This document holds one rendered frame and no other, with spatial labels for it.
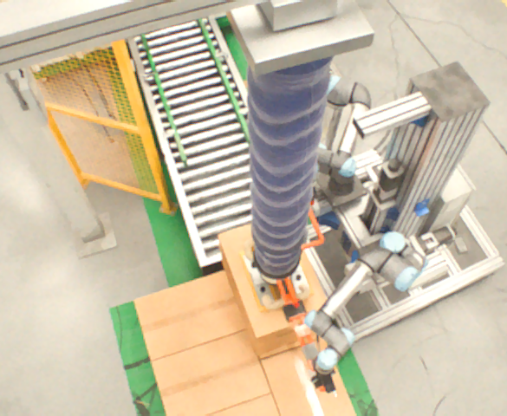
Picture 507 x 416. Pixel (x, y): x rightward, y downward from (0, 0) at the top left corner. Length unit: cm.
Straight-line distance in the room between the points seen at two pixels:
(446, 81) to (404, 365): 216
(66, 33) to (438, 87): 163
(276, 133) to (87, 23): 68
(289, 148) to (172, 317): 196
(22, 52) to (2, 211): 357
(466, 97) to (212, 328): 194
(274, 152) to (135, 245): 267
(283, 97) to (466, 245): 285
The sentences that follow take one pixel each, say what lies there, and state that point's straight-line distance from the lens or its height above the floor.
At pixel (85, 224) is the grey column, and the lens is 417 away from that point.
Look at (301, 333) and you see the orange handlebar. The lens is 274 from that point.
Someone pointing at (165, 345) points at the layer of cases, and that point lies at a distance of 346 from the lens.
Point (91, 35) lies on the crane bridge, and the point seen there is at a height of 299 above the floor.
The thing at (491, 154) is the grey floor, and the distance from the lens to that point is 495.
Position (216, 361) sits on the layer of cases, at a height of 54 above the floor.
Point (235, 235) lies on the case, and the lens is 306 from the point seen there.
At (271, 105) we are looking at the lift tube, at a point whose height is 261.
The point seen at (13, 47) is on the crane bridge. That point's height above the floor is 301.
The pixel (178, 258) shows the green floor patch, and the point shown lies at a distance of 422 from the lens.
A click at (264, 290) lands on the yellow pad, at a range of 290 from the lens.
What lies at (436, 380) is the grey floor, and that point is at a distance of 408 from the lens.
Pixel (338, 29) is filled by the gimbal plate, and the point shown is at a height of 287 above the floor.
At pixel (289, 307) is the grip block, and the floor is 122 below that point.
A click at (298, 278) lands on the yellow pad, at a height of 112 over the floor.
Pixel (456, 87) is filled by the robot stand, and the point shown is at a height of 203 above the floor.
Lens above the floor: 385
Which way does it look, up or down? 63 degrees down
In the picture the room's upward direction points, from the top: straight up
